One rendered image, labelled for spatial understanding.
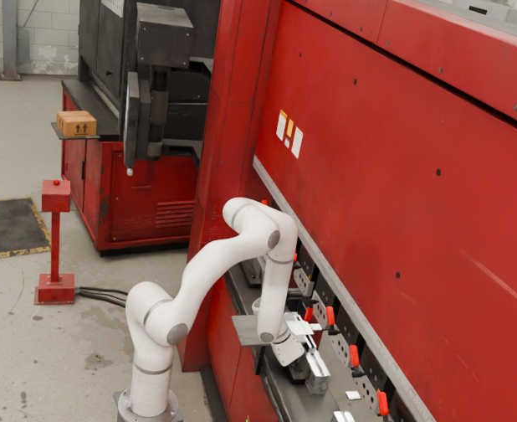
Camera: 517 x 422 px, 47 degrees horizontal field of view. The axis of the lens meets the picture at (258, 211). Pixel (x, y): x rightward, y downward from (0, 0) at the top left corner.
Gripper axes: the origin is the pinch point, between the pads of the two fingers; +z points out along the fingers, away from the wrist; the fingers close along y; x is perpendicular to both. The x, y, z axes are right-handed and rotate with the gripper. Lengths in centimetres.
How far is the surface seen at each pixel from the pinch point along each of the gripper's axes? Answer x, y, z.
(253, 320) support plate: 26.1, -2.6, -11.8
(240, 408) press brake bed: 46, -25, 35
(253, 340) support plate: 14.6, -7.9, -11.2
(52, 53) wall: 704, 22, -134
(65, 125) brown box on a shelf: 216, -22, -94
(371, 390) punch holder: -45.2, 9.2, -11.2
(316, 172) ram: 13, 44, -57
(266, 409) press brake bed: 13.6, -16.9, 18.0
